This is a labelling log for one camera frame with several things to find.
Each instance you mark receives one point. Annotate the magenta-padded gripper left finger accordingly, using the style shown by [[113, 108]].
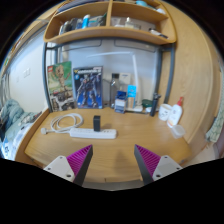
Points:
[[63, 166]]

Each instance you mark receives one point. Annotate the blue robot model box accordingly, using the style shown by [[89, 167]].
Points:
[[88, 88]]

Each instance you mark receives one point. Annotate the white cardboard box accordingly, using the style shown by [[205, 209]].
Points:
[[125, 80]]

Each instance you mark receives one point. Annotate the white red-capped lotion bottle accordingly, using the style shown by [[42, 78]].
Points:
[[174, 115]]

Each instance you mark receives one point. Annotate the dark clear water bottle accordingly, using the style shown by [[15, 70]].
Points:
[[115, 88]]

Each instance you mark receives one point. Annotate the wooden shelf unit with items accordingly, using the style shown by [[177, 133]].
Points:
[[110, 32]]

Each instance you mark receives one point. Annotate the tall light-blue box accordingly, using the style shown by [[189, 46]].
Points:
[[131, 95]]

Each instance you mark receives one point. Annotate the green round container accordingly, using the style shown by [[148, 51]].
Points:
[[147, 102]]

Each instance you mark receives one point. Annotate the white wall switch plate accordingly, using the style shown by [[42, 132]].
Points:
[[26, 73]]

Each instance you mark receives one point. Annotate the small blue carton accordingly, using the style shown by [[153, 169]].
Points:
[[120, 103]]

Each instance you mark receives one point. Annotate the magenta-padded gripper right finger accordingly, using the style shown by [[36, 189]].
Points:
[[163, 166]]

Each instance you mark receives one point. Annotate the white printed mug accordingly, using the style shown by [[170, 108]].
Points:
[[164, 112]]

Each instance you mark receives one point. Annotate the small white case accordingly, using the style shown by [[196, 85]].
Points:
[[148, 109]]

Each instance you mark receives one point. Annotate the white desk lamp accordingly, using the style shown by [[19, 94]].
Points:
[[137, 83]]

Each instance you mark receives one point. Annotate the bed with green bedding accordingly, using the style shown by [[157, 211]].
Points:
[[13, 116]]

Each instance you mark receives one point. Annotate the white power strip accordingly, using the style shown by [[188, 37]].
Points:
[[93, 133]]

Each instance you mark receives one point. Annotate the grey metal desk frame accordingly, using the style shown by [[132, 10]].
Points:
[[44, 76]]

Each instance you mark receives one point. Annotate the clear plastic container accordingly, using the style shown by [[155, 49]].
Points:
[[178, 131]]

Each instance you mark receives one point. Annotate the green toy figure box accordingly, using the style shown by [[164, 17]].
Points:
[[60, 86]]

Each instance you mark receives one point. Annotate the black charger block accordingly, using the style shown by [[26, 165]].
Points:
[[97, 124]]

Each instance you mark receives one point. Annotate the black electric shaver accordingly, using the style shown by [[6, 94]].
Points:
[[154, 105]]

